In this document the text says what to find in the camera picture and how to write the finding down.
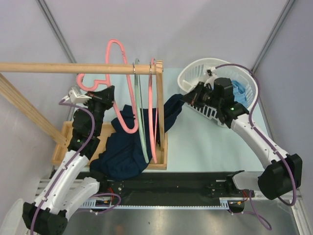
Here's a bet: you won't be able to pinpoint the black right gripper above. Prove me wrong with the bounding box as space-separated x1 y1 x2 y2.
181 81 222 109

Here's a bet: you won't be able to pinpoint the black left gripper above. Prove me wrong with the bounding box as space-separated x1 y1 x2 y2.
83 86 114 135

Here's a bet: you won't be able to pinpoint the pink plastic hanger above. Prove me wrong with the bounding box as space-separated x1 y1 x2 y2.
76 38 139 134

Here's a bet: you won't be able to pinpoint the pale green hanger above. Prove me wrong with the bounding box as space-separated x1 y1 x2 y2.
133 58 149 164

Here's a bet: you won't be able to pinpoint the light blue shorts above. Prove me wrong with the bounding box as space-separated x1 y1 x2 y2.
231 80 248 108

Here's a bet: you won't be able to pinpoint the pink hanger with metal hook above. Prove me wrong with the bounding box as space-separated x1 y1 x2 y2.
148 57 159 164

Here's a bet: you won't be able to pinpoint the navy blue shorts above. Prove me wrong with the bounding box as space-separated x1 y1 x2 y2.
89 94 184 181

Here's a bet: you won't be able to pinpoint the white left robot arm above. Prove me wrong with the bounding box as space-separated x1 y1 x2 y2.
22 86 115 235

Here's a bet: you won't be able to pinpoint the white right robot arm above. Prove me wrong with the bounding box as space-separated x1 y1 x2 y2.
182 77 303 206

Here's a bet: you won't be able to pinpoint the white plastic laundry basket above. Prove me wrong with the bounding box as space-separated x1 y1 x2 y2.
178 58 258 127

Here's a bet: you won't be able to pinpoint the wooden rack rod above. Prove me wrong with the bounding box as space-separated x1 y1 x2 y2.
0 63 163 75

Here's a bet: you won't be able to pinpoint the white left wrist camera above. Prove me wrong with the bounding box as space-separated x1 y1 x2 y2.
64 86 91 104

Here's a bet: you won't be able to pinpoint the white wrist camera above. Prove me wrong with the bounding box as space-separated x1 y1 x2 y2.
205 67 218 86
64 86 91 104

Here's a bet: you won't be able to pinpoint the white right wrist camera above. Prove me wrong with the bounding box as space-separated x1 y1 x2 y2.
205 67 218 86

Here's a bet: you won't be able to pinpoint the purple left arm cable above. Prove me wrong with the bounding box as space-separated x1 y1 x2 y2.
30 97 122 235

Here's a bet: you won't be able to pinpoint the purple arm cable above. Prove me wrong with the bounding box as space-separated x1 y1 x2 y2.
215 63 302 231
30 97 122 235

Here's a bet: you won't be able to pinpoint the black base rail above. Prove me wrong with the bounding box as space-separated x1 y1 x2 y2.
78 171 250 209

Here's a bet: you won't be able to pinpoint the wooden rack left post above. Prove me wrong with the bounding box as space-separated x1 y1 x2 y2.
0 74 69 146

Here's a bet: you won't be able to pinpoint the white slotted cable duct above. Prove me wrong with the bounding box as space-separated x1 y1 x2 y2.
83 197 231 210

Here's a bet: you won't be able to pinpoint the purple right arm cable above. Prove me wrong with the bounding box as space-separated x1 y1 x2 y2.
215 63 302 231

